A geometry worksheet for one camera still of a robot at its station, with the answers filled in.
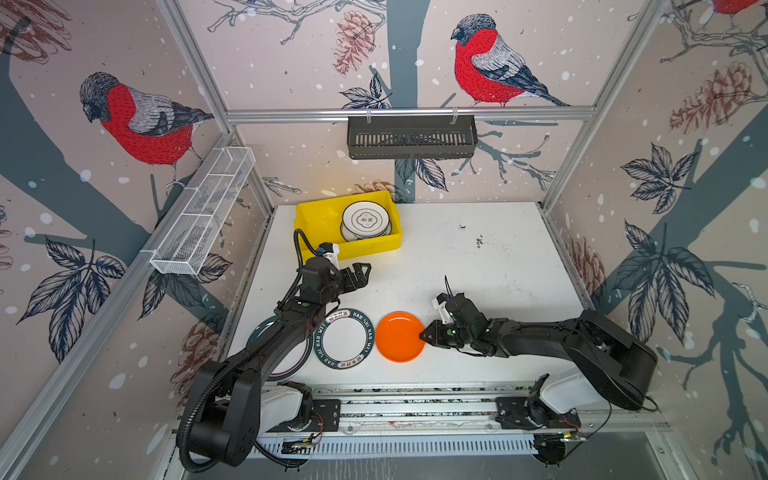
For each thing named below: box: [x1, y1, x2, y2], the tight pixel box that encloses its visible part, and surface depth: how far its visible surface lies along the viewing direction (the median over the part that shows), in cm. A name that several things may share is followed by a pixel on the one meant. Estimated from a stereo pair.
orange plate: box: [375, 311, 425, 363], surface depth 87 cm
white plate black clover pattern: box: [342, 201, 390, 236], surface depth 113 cm
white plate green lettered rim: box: [313, 308, 375, 370], surface depth 87 cm
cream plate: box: [340, 219, 393, 242], surface depth 109 cm
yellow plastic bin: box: [294, 190, 402, 259], surface depth 113 cm
